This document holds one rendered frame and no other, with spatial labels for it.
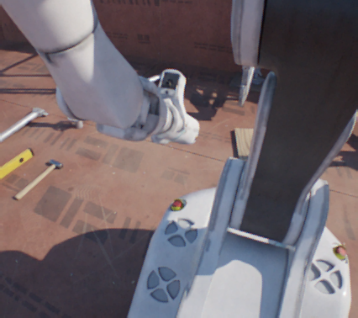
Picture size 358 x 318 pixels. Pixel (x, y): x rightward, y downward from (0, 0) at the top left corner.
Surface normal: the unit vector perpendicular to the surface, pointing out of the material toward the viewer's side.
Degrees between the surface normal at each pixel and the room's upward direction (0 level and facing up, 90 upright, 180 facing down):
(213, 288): 23
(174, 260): 39
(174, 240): 0
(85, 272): 0
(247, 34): 106
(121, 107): 84
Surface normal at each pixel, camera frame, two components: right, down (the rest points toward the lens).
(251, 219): -0.36, 0.37
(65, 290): 0.00, -0.79
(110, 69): 0.89, 0.14
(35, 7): 0.21, 0.83
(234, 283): -0.14, -0.51
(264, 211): -0.32, 0.10
